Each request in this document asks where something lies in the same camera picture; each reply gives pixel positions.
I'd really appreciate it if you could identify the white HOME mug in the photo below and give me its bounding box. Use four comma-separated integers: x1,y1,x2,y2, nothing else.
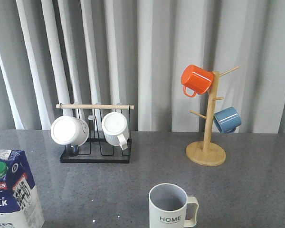
149,183,199,228

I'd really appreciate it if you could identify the blue white milk carton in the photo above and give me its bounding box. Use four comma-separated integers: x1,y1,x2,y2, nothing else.
0,149,45,228

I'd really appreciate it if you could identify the white ribbed mug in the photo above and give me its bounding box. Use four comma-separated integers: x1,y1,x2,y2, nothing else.
102,112,129,150

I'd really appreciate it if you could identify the orange mug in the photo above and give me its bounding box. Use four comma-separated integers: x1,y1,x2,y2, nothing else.
181,65,214,97

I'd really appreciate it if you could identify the wooden mug tree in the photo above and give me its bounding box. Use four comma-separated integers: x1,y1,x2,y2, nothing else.
186,66,239,166

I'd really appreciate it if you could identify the white mug with smiley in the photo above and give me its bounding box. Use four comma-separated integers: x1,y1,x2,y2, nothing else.
50,116,90,156

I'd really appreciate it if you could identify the blue mug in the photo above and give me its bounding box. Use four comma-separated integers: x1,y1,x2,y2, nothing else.
213,107,242,134

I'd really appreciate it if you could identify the grey white curtain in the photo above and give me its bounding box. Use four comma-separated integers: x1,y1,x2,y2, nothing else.
0,0,285,133

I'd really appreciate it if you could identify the black wire mug rack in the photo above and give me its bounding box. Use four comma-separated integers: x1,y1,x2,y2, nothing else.
56,103,134,163

